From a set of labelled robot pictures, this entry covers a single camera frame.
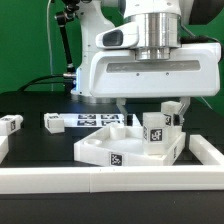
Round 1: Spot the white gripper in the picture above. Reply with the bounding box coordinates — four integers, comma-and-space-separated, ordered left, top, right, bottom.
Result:
80, 43, 221, 126

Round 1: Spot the white square table top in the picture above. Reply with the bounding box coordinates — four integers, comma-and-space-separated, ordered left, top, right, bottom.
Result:
74, 123, 186, 166

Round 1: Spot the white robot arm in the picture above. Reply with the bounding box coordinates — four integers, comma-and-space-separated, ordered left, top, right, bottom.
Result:
72, 0, 222, 116

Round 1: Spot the fiducial marker sheet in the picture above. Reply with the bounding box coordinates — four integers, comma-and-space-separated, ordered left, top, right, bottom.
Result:
59, 113, 142, 128

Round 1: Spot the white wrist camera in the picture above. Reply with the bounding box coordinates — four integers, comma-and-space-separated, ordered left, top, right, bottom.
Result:
95, 22, 139, 49

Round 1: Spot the white right fence wall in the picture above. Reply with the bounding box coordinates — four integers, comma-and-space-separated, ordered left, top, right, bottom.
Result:
189, 135, 224, 166

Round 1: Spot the white fence wall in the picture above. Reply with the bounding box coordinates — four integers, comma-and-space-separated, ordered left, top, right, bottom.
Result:
189, 135, 224, 166
0, 165, 224, 194
0, 136, 9, 163

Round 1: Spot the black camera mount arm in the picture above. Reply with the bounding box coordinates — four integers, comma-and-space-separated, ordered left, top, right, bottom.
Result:
55, 0, 80, 77

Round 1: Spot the white front fence wall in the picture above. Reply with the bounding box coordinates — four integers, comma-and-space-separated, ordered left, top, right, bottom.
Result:
0, 165, 224, 194

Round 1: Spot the black cable bundle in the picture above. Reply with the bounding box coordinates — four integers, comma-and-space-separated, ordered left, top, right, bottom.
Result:
18, 73, 77, 92

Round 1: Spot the white hanging cable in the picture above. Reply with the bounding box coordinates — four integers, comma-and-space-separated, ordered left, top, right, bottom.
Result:
46, 0, 56, 92

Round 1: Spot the white left fence wall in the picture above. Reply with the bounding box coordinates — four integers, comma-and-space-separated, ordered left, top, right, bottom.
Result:
0, 136, 9, 163

